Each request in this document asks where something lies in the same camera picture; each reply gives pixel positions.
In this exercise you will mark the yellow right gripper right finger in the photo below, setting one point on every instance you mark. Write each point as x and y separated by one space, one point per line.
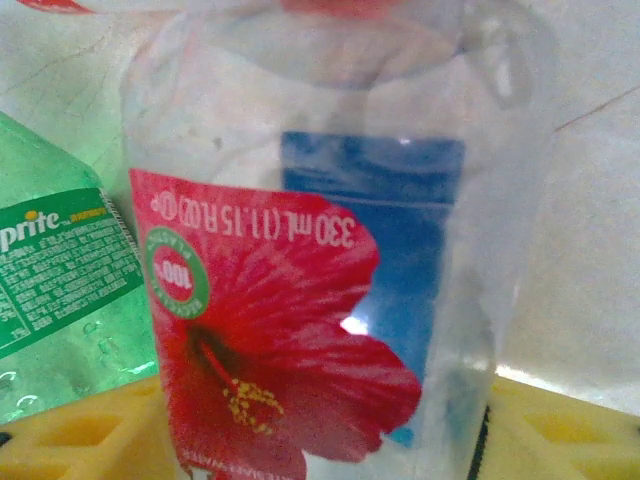
565 440

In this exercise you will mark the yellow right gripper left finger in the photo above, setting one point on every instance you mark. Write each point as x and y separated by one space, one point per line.
75 445

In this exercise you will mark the green Sprite plastic bottle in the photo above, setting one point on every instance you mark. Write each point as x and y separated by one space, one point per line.
60 260

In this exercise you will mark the clear bottle red hibiscus label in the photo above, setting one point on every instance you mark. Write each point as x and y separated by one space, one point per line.
300 300

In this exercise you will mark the white bottle red stripes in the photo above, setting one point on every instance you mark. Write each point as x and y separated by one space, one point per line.
55 5

